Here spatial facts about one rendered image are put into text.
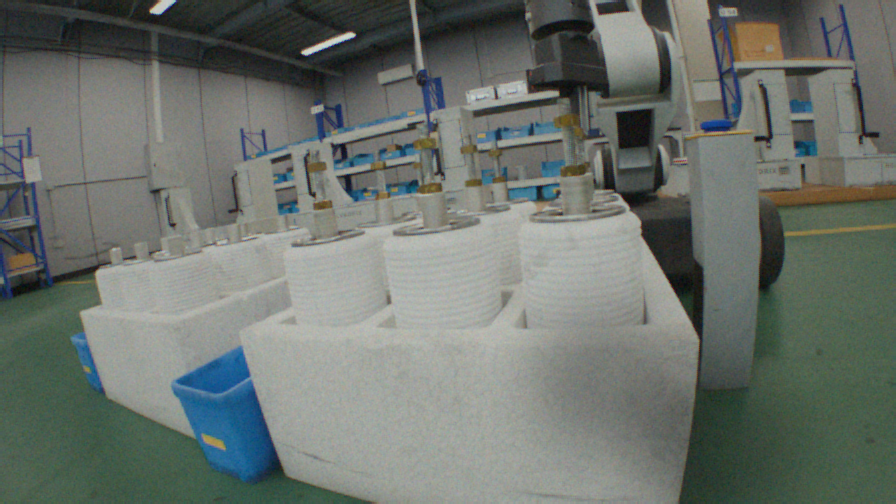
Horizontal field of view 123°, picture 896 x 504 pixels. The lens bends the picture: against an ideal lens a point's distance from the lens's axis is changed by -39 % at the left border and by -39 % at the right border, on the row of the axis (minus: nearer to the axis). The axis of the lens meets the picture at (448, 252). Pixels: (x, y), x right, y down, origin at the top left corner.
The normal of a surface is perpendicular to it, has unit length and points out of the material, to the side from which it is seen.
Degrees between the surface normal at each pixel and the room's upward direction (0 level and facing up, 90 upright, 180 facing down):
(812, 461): 0
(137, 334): 90
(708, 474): 0
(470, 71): 90
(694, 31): 90
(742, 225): 90
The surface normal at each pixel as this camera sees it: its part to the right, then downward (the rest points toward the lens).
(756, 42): -0.29, 0.15
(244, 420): 0.94, -0.04
